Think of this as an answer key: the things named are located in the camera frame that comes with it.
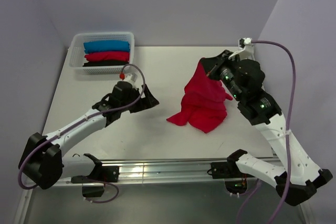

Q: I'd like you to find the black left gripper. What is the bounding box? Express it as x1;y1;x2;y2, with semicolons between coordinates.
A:
120;84;159;113

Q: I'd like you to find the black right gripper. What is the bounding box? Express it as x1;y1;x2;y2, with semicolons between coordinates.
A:
200;49;244;101

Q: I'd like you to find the red t shirt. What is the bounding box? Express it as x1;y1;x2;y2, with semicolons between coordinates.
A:
166;62;233;134
85;51;130;62

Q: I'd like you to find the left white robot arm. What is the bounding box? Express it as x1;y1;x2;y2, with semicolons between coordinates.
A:
18;81;159;189

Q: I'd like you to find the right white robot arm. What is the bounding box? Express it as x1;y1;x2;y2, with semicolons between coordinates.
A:
200;50;333;206

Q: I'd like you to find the rolled black t shirt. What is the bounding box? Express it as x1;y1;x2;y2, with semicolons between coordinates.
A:
83;60;129;67

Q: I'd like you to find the rolled red t shirt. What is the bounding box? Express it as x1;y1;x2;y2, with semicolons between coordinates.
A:
85;51;130;62

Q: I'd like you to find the white perforated plastic basket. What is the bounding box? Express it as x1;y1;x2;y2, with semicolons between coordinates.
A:
67;31;135;74

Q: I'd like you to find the rolled blue t shirt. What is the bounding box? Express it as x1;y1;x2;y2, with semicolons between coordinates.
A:
83;40;130;54

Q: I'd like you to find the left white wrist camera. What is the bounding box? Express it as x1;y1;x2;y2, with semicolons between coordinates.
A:
119;72;138;85

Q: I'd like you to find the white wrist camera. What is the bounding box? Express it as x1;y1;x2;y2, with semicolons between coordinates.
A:
119;72;138;85
228;37;254;60

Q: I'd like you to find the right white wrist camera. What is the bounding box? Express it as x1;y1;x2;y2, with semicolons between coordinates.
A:
228;37;254;60

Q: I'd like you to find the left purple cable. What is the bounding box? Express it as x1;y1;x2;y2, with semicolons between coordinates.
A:
18;63;146;205

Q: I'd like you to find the aluminium front rail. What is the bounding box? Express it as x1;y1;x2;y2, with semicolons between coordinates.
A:
26;157;279;187

